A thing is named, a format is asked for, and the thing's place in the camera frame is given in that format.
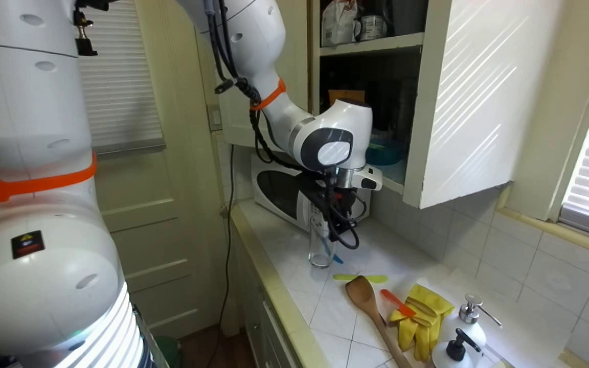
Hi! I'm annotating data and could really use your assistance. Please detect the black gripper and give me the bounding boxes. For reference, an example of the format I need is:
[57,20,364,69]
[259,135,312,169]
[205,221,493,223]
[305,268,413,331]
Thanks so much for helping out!
[305,171,361,241]

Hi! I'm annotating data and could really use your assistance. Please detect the clear glass cup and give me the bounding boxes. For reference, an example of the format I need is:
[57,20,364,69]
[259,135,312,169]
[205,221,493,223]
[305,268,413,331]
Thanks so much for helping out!
[308,208,340,271]

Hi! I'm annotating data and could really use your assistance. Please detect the wooden spoon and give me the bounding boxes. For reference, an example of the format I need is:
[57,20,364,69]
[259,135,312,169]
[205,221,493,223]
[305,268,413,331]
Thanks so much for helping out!
[343,274,415,368]

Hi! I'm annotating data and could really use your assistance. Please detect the teal bowl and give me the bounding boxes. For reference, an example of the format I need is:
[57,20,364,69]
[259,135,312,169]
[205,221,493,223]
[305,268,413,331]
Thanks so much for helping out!
[364,130,407,169]

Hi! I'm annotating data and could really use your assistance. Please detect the cream base cabinet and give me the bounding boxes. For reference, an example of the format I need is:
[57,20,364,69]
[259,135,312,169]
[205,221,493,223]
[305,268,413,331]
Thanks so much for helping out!
[227,228,305,368]

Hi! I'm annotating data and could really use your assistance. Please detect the yellow rubber gloves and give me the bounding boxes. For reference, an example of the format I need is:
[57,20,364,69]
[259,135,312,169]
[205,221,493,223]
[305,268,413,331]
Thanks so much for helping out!
[387,283,458,364]

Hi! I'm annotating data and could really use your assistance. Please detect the cream panelled door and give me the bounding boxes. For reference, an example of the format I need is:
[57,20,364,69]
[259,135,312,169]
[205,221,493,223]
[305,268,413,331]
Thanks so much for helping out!
[94,142,237,341]

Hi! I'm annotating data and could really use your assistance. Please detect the soap bottle silver pump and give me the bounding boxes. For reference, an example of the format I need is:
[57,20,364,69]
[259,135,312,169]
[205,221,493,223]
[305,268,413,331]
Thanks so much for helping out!
[456,294,505,350]

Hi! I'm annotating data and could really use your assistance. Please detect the soap bottle black pump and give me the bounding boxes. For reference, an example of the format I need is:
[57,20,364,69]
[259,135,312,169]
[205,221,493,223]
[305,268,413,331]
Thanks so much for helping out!
[431,327,484,368]

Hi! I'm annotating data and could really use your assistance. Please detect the cream cabinet door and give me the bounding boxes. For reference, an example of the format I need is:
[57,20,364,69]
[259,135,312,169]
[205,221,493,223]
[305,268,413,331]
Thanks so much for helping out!
[420,0,570,210]

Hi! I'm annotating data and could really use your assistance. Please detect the grey window blind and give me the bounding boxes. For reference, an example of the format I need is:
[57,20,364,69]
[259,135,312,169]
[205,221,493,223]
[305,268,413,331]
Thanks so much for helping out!
[76,0,167,157]

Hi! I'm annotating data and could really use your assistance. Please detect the black clamp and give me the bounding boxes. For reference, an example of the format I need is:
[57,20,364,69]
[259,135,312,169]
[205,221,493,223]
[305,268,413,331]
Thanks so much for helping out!
[69,0,114,60]

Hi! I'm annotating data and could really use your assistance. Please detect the black hanging power cord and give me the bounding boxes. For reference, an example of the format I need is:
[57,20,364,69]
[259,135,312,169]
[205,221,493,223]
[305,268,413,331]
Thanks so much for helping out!
[215,144,239,331]

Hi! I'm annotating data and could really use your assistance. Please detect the orange handled utensil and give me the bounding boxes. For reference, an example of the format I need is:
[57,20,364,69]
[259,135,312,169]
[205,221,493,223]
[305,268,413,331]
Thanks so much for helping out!
[379,288,420,321]

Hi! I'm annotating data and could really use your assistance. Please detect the cream wall cabinet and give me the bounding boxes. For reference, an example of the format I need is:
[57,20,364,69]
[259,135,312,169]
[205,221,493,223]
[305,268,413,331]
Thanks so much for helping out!
[308,0,455,210]

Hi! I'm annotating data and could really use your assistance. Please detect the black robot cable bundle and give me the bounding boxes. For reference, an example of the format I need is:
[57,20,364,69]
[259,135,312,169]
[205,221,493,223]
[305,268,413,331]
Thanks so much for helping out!
[201,0,364,251]

